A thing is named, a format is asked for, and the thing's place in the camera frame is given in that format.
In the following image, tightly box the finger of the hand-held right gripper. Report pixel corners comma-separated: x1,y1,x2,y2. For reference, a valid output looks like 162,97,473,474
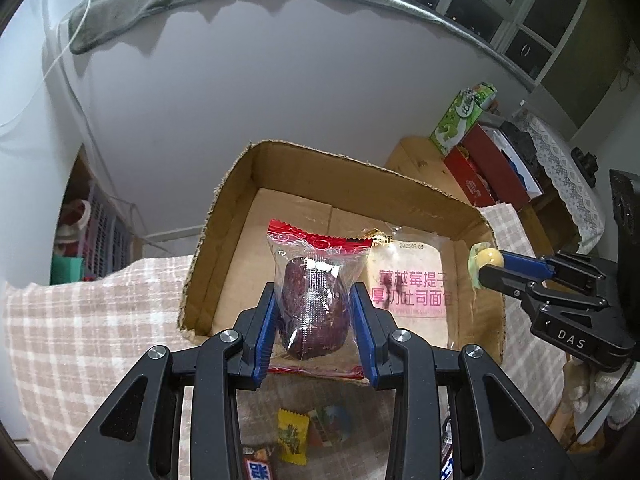
477,262,608,312
499,250,611,283

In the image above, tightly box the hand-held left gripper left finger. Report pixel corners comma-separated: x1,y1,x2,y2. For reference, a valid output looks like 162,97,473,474
52,282,278,480

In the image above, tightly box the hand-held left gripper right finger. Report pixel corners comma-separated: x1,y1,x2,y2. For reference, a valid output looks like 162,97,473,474
350,282,581,480

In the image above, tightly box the green yellow candy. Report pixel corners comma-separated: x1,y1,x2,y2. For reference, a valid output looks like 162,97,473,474
469,242,503,292

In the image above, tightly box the purple cake clear packet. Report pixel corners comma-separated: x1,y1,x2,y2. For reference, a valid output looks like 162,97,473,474
266,219,375,381

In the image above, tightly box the colourful candy packet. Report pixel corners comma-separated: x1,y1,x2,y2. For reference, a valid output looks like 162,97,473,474
306,405,353,447

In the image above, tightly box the yellow candy packet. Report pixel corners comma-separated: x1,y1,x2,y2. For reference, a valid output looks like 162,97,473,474
277,408,308,463

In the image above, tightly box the chocolate bar packet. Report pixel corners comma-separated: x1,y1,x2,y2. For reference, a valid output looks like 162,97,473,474
440,420,458,480
241,444,278,480

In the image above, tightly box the sliced bread clear packet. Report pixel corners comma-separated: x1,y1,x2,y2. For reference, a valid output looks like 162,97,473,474
360,228,458,351

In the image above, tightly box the white lace cloth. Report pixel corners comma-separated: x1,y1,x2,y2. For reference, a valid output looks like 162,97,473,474
515,110,608,256

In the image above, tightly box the red cardboard box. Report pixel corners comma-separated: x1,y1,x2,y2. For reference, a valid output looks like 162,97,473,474
444,124,543,211

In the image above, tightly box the small black device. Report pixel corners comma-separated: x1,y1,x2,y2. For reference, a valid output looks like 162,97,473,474
572,147,601,186

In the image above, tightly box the green tissue box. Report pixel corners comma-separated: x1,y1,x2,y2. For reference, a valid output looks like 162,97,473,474
430,82,498,156

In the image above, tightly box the checked tablecloth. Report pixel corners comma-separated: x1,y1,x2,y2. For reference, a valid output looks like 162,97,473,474
5,202,571,480

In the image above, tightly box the lavender plastic crate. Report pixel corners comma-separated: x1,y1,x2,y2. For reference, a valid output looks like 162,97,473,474
82,180,133,281

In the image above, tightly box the green bag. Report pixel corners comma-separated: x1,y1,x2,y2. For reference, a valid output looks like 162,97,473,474
50,255,86,286

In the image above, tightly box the red and white bag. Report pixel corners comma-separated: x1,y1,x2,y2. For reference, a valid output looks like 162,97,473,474
54,199,93,261

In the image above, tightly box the white framed window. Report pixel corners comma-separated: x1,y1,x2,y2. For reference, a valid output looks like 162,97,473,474
350,0,640,131

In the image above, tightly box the grey towel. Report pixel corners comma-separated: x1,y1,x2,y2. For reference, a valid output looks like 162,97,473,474
67,0,531,93

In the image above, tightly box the black cable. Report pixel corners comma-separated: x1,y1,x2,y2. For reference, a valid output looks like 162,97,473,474
575,360,632,446

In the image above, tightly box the white cable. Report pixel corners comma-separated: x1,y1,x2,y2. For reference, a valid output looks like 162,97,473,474
42,0,96,83

